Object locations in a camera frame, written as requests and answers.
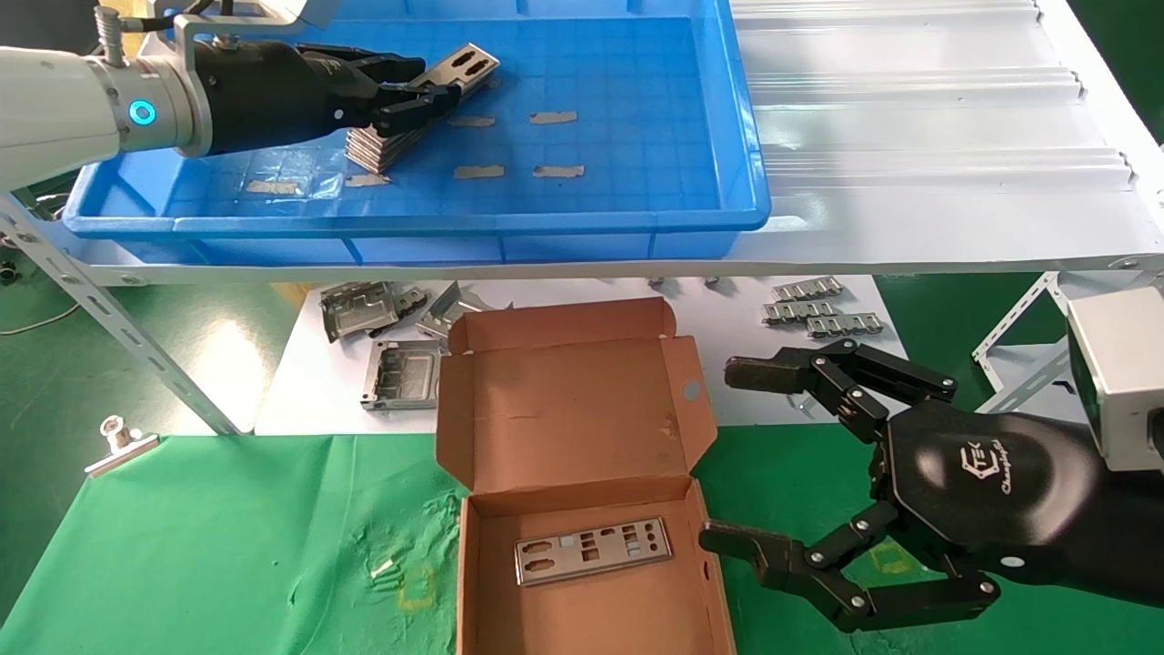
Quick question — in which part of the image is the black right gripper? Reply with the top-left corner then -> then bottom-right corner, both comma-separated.
698,338 -> 1107,633

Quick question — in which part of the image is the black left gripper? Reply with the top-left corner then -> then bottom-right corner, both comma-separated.
191,38 -> 463,157

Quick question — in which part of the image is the metal shield plate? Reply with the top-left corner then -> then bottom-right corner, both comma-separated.
400,43 -> 501,103
515,517 -> 675,588

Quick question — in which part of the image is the brown cardboard box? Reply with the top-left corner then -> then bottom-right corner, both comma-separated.
435,296 -> 738,655

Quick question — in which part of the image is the blue plastic tray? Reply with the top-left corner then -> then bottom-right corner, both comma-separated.
62,0 -> 773,267

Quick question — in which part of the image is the toothed metal strip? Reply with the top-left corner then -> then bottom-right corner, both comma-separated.
772,277 -> 846,304
761,300 -> 840,327
806,313 -> 888,340

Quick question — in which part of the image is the slotted metal angle bar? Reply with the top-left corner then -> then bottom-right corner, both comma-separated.
0,189 -> 243,437

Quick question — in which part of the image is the silver binder clip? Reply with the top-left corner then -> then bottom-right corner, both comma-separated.
84,414 -> 161,479

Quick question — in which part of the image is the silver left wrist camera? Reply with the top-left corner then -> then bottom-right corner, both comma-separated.
171,0 -> 339,57

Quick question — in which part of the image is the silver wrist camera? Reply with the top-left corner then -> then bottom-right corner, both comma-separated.
1065,286 -> 1164,473
171,0 -> 339,57

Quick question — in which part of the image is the bent metal bracket plate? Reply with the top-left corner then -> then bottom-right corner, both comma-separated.
319,281 -> 402,344

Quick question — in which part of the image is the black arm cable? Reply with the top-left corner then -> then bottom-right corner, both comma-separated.
118,0 -> 239,35

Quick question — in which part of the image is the slotted metal angle bracket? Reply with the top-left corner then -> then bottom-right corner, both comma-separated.
970,271 -> 1076,416

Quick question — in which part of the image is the rectangular metal frame part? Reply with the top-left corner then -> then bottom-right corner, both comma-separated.
361,338 -> 447,413

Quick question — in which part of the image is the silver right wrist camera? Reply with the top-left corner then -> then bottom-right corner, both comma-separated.
1065,286 -> 1164,473

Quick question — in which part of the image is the white cable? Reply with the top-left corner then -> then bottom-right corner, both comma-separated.
0,302 -> 84,337

